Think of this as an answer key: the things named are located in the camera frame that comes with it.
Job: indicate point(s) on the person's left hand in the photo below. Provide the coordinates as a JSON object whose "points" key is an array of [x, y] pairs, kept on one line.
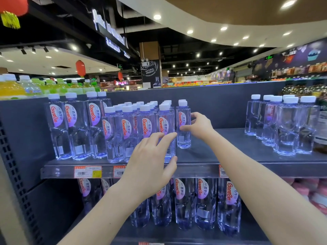
{"points": [[148, 170]]}

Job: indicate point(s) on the person's right hand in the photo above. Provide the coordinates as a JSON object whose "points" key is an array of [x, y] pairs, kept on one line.
{"points": [[201, 125]]}

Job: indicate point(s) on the dark grey metal shelf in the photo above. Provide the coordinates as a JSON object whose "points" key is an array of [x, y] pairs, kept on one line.
{"points": [[230, 145]]}

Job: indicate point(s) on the group of small water bottles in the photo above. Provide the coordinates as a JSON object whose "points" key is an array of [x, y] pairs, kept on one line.
{"points": [[127, 135]]}

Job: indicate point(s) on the person's left forearm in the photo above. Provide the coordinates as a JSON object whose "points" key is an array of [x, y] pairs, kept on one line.
{"points": [[102, 221]]}

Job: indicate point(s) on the person's right forearm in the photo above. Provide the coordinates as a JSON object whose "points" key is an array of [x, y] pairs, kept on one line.
{"points": [[255, 186]]}

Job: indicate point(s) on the large clear water bottle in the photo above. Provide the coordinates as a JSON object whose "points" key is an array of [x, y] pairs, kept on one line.
{"points": [[60, 140], [106, 103], [79, 142], [98, 140]]}

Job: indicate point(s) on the group of large water bottles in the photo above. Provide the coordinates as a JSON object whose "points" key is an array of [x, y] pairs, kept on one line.
{"points": [[286, 130], [207, 201]]}

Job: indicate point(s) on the white yellow price tag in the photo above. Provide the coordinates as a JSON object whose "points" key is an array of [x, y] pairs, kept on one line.
{"points": [[86, 172], [150, 243], [119, 171], [222, 170]]}

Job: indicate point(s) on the distant store displays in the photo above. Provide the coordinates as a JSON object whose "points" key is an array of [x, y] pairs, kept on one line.
{"points": [[184, 84]]}

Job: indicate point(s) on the black chalkboard sign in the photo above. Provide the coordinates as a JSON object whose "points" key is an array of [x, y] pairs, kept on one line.
{"points": [[150, 79]]}

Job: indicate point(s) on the brown square pillar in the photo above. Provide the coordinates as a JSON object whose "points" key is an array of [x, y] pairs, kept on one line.
{"points": [[149, 49]]}

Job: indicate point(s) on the green exit sign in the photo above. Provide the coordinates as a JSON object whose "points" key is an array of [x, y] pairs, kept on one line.
{"points": [[119, 66], [269, 57]]}

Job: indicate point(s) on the small red paper lantern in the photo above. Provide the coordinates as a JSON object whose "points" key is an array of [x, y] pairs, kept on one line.
{"points": [[120, 76]]}

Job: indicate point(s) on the group of white pink bottles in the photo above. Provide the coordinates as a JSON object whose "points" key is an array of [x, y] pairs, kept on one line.
{"points": [[304, 191]]}

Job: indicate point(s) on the medium red paper lantern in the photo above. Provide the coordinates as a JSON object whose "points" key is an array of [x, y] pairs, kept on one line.
{"points": [[80, 68]]}

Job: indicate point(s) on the illuminated store sign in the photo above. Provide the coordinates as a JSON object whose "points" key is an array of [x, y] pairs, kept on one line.
{"points": [[109, 33]]}

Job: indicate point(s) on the ceiling air vent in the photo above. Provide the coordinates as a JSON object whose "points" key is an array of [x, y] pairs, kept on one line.
{"points": [[63, 66]]}

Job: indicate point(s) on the group of recessed ceiling lights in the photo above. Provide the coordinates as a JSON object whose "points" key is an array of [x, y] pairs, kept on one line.
{"points": [[288, 3]]}

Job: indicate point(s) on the row of yellow green bottles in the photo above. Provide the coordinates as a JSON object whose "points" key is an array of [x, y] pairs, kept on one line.
{"points": [[12, 91]]}

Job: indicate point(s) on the big red paper lantern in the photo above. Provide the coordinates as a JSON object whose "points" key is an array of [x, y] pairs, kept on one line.
{"points": [[12, 5]]}

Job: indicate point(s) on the purple wall mural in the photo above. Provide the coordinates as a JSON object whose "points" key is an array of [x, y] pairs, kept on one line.
{"points": [[301, 56]]}

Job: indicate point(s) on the dome security camera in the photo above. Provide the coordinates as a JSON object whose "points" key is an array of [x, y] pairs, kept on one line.
{"points": [[88, 46]]}

